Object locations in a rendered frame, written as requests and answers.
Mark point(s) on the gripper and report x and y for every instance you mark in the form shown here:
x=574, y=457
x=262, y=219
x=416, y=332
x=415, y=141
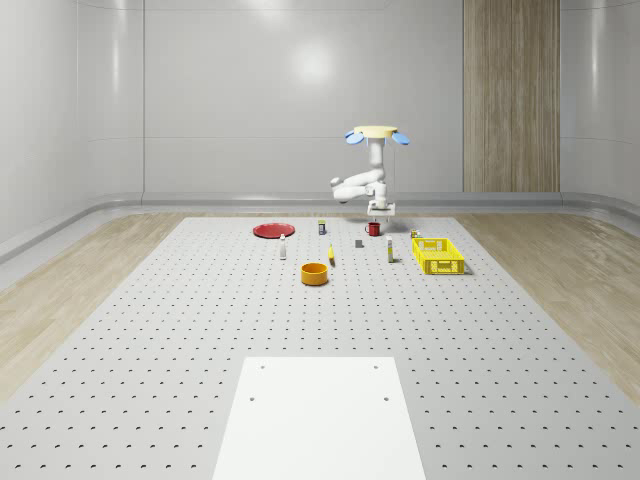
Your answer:
x=382, y=208

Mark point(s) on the red mug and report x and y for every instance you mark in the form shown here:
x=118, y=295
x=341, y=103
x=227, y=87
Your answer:
x=374, y=229

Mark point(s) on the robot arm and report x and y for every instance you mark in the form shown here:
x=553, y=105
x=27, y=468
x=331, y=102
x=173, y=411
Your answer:
x=376, y=160

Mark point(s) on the yellow bottle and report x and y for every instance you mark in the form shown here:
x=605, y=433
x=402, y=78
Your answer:
x=390, y=250

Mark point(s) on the flat-sided can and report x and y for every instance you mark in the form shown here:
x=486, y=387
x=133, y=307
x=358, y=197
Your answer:
x=322, y=228

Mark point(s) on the banana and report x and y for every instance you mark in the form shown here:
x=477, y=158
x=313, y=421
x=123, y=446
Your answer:
x=331, y=255

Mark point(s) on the yellow basket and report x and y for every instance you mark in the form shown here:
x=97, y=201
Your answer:
x=440, y=265

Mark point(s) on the yellow bowl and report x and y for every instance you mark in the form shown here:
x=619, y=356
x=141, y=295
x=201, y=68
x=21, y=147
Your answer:
x=314, y=277

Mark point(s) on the small white bottle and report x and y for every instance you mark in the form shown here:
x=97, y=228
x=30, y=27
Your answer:
x=283, y=249

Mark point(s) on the red plate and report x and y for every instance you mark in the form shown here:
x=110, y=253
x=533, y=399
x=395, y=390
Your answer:
x=274, y=231

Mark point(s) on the white board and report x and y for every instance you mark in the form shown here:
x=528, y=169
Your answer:
x=320, y=420

